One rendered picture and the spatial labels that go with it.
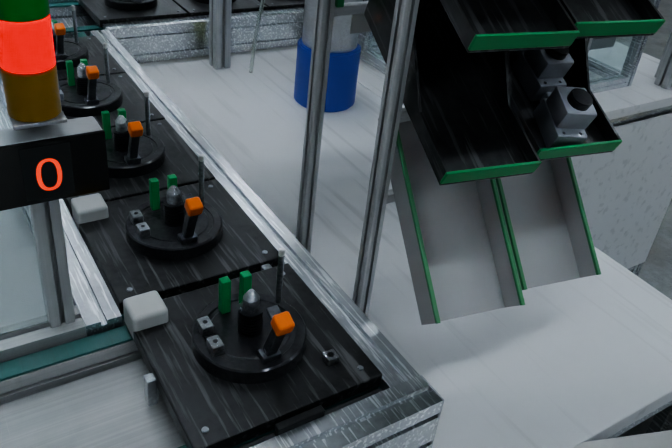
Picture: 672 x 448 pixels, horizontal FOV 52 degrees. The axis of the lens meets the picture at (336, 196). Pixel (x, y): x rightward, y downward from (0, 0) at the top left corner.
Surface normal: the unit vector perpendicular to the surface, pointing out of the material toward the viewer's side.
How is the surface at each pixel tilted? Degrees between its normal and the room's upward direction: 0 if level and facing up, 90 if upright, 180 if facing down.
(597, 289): 0
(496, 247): 90
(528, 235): 45
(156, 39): 90
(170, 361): 0
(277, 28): 90
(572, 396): 0
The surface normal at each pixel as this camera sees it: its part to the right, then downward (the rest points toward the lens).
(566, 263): 0.33, -0.23
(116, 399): 0.10, -0.84
